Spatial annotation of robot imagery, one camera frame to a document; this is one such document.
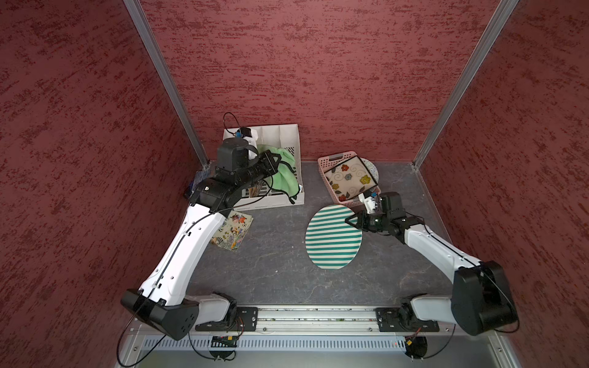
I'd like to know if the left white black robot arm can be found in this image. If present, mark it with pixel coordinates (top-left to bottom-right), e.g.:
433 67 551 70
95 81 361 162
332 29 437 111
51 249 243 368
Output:
121 138 284 340

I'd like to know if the aluminium corner post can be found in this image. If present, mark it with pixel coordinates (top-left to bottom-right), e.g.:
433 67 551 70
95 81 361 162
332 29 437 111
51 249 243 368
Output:
124 0 210 168
413 0 518 171

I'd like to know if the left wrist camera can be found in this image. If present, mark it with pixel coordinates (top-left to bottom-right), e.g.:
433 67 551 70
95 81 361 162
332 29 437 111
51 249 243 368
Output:
222 112 259 160

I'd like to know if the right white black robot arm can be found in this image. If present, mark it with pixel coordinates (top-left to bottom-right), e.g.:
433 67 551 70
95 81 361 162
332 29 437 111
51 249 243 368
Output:
345 192 520 336

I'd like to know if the green microfiber cloth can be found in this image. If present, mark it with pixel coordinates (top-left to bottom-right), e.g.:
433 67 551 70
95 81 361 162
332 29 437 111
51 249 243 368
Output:
258 145 301 205

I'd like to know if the left aluminium corner post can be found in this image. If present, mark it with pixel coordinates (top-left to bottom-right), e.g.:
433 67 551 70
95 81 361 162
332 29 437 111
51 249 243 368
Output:
124 0 210 168

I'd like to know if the white file organizer rack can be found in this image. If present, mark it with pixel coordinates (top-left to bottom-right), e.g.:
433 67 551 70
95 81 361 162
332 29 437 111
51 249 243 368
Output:
236 124 305 211

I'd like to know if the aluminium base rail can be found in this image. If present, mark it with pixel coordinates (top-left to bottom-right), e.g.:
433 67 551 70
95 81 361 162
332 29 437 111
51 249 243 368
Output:
130 304 505 336

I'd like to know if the right aluminium corner post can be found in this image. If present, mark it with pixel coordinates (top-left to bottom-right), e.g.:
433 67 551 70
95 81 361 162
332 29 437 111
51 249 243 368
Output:
413 0 518 171

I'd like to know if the green striped round plate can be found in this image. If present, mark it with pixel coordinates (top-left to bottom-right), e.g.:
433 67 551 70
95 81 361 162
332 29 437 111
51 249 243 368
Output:
305 205 363 270

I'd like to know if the square floral plate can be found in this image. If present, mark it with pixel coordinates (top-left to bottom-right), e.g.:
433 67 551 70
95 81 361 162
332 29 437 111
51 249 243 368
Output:
323 156 378 203

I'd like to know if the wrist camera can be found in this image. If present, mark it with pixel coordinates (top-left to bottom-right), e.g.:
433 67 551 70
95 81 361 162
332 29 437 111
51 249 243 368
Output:
358 193 382 215
222 112 259 160

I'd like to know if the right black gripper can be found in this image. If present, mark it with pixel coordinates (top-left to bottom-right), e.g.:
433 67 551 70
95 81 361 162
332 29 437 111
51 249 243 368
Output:
344 209 390 232

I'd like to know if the round colourful speckled plate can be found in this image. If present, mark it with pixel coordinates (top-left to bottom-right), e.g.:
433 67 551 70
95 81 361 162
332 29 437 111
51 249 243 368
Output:
361 158 379 185

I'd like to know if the blue book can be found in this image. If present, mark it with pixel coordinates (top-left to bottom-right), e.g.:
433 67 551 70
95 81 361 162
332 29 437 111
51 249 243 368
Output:
190 170 210 193

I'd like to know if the floral picture book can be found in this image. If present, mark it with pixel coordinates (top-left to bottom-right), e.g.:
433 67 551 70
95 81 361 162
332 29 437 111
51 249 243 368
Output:
210 211 253 251

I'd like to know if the pink plastic basket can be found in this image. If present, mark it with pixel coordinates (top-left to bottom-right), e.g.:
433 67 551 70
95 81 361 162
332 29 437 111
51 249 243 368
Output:
318 151 380 208

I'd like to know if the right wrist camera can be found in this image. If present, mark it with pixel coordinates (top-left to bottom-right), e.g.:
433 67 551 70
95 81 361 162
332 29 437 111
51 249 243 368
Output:
358 193 382 215

